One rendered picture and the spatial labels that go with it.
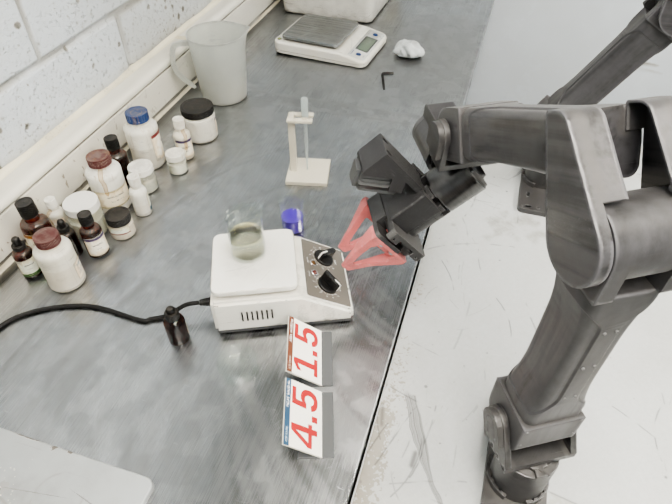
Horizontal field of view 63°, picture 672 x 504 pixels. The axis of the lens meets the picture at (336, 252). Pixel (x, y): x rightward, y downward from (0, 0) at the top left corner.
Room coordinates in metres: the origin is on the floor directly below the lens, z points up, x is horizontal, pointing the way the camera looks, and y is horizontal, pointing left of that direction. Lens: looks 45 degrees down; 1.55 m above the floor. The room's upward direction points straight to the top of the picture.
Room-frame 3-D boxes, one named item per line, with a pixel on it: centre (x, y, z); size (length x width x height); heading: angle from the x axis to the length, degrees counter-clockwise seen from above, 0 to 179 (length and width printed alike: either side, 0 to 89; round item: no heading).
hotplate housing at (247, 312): (0.56, 0.09, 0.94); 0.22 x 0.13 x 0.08; 97
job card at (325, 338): (0.45, 0.04, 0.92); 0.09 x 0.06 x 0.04; 1
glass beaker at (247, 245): (0.57, 0.12, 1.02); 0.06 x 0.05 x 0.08; 136
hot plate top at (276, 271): (0.56, 0.12, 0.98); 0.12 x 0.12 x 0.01; 7
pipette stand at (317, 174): (0.88, 0.05, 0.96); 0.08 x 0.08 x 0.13; 85
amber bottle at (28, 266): (0.61, 0.49, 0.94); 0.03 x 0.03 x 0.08
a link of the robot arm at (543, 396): (0.29, -0.21, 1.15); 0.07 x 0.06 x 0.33; 103
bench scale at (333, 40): (1.45, 0.01, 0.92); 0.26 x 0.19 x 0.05; 67
